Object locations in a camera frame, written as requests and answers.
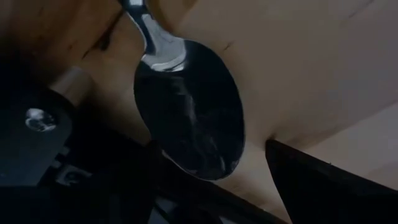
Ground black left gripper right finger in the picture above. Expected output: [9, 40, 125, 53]
[266, 138, 398, 224]

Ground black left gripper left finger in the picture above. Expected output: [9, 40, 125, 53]
[0, 140, 162, 224]

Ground orange-handled metal spoon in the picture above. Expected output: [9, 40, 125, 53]
[119, 0, 246, 182]

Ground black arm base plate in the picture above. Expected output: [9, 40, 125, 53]
[0, 90, 75, 187]

